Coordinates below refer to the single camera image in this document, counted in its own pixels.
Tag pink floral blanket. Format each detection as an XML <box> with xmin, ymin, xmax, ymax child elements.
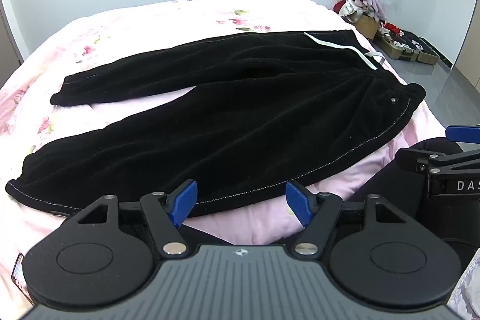
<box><xmin>0</xmin><ymin>0</ymin><xmax>451</xmax><ymax>306</ymax></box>

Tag open storage case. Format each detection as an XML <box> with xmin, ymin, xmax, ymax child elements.
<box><xmin>376</xmin><ymin>28</ymin><xmax>440</xmax><ymax>66</ymax></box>

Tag person's own legs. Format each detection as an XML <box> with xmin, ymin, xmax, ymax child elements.
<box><xmin>339</xmin><ymin>137</ymin><xmax>480</xmax><ymax>268</ymax></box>

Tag white pink cloth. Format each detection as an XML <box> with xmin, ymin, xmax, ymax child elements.
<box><xmin>447</xmin><ymin>259</ymin><xmax>480</xmax><ymax>320</ymax></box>

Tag cardboard box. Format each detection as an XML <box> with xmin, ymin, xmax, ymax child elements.
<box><xmin>354</xmin><ymin>16</ymin><xmax>380</xmax><ymax>42</ymax></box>

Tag pile of clothes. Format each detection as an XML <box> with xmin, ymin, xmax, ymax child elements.
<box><xmin>333</xmin><ymin>0</ymin><xmax>388</xmax><ymax>23</ymax></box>

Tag smartphone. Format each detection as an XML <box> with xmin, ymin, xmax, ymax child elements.
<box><xmin>10</xmin><ymin>253</ymin><xmax>32</xmax><ymax>303</ymax></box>

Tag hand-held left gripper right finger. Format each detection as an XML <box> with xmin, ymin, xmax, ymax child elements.
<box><xmin>285</xmin><ymin>180</ymin><xmax>415</xmax><ymax>256</ymax></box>

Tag black pants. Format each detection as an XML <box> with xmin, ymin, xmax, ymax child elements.
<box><xmin>5</xmin><ymin>29</ymin><xmax>427</xmax><ymax>219</ymax></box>

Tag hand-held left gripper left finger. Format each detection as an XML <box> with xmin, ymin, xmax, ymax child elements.
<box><xmin>66</xmin><ymin>180</ymin><xmax>199</xmax><ymax>256</ymax></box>

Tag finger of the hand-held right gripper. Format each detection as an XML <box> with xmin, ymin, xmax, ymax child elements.
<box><xmin>396</xmin><ymin>147</ymin><xmax>480</xmax><ymax>175</ymax></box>
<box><xmin>445</xmin><ymin>124</ymin><xmax>480</xmax><ymax>145</ymax></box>

